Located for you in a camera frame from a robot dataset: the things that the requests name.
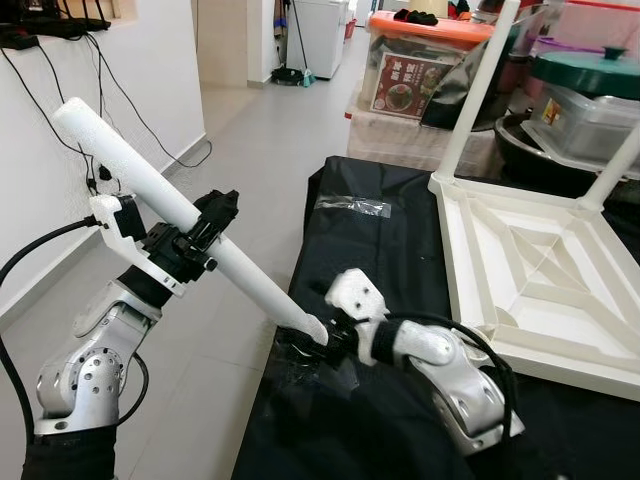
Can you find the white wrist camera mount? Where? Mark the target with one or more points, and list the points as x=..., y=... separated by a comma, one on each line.
x=140, y=262
x=355, y=292

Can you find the broom with dustpan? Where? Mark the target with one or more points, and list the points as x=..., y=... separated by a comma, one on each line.
x=290, y=75

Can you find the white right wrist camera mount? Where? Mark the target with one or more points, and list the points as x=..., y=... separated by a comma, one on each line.
x=355, y=292

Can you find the black router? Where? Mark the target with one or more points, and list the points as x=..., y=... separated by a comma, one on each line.
x=50, y=28

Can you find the white plastic children table top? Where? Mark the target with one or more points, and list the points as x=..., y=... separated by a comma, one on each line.
x=480, y=280

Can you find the white plastic table leg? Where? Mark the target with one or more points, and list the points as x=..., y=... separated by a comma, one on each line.
x=480, y=90
x=612, y=170
x=130, y=170

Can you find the red printed carton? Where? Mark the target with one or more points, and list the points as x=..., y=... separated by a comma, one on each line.
x=410, y=85

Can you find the black power adapter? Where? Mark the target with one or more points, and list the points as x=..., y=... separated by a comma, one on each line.
x=103, y=177

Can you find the clear tape strip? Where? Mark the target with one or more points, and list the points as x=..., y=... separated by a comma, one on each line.
x=352, y=206

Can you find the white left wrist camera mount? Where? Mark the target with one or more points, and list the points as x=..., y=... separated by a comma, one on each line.
x=140, y=262

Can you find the white appliance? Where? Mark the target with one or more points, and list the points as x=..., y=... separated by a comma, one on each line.
x=320, y=35

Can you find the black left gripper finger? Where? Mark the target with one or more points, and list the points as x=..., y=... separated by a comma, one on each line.
x=217, y=218

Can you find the low translucent storage box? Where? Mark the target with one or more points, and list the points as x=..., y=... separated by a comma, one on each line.
x=400, y=145

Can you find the pink plastic box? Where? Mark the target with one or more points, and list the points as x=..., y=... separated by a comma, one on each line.
x=600, y=25

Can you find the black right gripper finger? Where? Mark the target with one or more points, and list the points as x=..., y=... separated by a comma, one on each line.
x=303, y=352

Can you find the green cooking pot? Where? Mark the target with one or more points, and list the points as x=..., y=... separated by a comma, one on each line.
x=590, y=75

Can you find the black wok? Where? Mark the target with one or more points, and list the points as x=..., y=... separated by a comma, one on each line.
x=530, y=160

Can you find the black tablecloth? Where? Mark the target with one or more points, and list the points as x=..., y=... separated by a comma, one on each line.
x=300, y=420

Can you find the clear plastic container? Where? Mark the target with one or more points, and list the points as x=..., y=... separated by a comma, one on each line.
x=590, y=125

